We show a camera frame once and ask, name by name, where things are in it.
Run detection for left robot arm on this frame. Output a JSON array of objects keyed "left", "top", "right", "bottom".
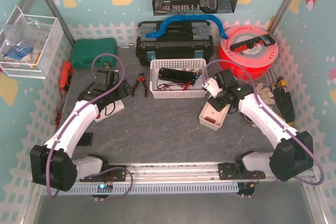
[{"left": 29, "top": 70, "right": 130, "bottom": 191}]

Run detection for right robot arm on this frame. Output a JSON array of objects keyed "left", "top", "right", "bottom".
[{"left": 202, "top": 70, "right": 313, "bottom": 182}]

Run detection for white peg fixture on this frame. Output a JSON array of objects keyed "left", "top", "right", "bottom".
[{"left": 95, "top": 100, "right": 124, "bottom": 122}]

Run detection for small white tray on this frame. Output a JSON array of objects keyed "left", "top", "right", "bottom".
[{"left": 199, "top": 102, "right": 230, "bottom": 131}]

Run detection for green plastic case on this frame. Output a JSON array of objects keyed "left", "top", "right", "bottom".
[{"left": 70, "top": 38, "right": 118, "bottom": 69}]

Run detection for orange black pliers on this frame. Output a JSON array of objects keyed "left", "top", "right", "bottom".
[{"left": 130, "top": 72, "right": 149, "bottom": 98}]

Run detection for orange multimeter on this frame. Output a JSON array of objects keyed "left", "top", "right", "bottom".
[{"left": 59, "top": 61, "right": 74, "bottom": 92}]

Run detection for white work gloves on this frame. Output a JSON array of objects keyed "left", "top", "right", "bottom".
[{"left": 256, "top": 83, "right": 276, "bottom": 105}]

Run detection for red filament spool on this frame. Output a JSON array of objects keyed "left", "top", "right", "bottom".
[{"left": 217, "top": 25, "right": 279, "bottom": 80}]

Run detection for red multimeter leads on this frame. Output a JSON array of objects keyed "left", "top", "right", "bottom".
[{"left": 53, "top": 90, "right": 65, "bottom": 128}]

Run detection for white perforated basket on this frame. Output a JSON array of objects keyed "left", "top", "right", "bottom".
[{"left": 150, "top": 58, "right": 207, "bottom": 99}]

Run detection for black glove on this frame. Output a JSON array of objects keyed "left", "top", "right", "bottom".
[{"left": 274, "top": 88, "right": 295, "bottom": 126}]

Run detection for black red connector strip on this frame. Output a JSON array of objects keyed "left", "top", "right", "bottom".
[{"left": 229, "top": 34, "right": 276, "bottom": 53}]

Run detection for black toolbox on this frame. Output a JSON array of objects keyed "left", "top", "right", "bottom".
[{"left": 135, "top": 21, "right": 214, "bottom": 67}]

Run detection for clear acrylic box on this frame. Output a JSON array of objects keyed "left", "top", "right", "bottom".
[{"left": 1, "top": 7, "right": 64, "bottom": 79}]

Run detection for blue white gloves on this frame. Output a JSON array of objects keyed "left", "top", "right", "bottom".
[{"left": 5, "top": 41, "right": 35, "bottom": 63}]

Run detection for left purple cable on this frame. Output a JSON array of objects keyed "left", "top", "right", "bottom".
[{"left": 46, "top": 54, "right": 134, "bottom": 199}]

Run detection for blue corrugated hose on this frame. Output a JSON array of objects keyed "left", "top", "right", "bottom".
[{"left": 146, "top": 14, "right": 229, "bottom": 39}]

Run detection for aluminium rail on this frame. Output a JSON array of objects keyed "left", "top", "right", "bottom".
[{"left": 73, "top": 159, "right": 316, "bottom": 183}]

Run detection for grey slotted cable duct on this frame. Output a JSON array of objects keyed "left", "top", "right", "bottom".
[{"left": 60, "top": 183, "right": 240, "bottom": 196}]

